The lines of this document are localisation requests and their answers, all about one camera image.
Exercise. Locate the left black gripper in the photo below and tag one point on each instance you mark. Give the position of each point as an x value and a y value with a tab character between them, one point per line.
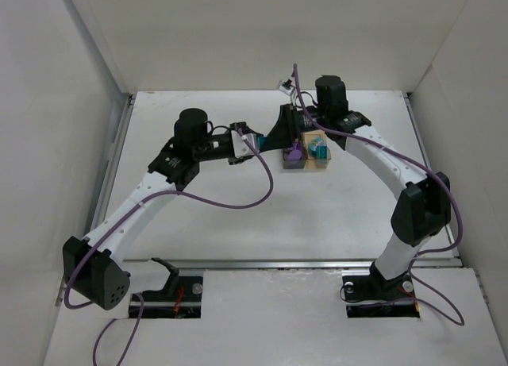
223	147

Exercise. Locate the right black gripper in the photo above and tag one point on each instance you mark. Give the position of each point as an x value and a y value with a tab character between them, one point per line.
289	122

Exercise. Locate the purple lego piece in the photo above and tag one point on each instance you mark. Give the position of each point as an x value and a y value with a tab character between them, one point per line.
294	153

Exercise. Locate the teal frog lego tile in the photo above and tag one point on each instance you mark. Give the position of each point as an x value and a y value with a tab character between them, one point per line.
315	143

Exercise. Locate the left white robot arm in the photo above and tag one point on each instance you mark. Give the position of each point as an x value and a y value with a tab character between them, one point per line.
93	266

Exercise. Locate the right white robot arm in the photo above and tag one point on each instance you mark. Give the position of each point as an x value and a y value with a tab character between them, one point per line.
423	205

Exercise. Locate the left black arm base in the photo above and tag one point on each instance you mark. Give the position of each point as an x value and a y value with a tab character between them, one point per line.
183	302

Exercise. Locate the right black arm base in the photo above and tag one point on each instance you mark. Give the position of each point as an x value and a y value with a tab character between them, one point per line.
367	297

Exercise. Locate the grey transparent container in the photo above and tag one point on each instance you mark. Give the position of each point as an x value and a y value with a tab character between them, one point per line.
297	165

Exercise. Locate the amber transparent container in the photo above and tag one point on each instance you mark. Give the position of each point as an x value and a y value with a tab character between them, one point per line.
312	164

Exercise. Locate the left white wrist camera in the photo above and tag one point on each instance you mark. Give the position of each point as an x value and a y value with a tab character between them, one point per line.
244	144

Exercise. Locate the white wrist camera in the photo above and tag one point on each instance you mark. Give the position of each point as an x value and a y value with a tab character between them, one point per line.
286	87
244	144

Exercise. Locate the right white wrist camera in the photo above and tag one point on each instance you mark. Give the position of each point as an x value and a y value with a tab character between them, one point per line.
286	87

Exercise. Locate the metal table rail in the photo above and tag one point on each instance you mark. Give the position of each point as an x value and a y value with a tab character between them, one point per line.
454	262

